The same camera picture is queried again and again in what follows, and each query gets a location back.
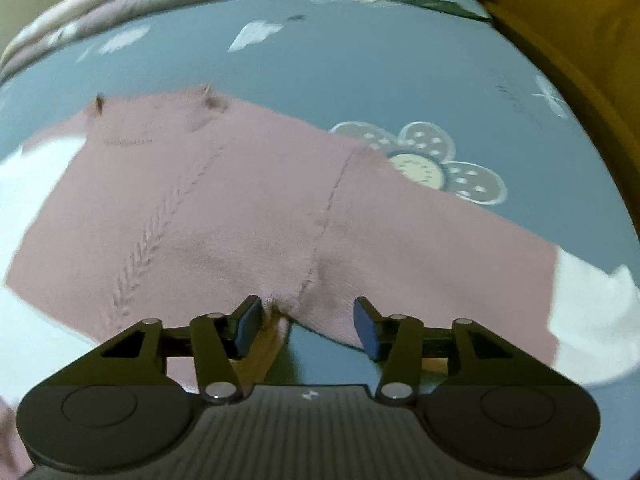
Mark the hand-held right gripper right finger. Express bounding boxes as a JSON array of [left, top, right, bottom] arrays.
[[352, 297, 551, 404]]

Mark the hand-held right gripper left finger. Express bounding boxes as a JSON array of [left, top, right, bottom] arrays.
[[75, 295, 263, 404]]

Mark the pink and white sweater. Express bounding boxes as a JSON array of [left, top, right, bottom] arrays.
[[0, 85, 640, 480]]

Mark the flat grey-blue pillow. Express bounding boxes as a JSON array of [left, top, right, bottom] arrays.
[[320, 0, 494, 24]]

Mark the mauve floral quilt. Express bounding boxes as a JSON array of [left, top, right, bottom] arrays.
[[0, 0, 331, 81]]

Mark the wooden headboard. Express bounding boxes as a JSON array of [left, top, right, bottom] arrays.
[[479, 0, 640, 281]]

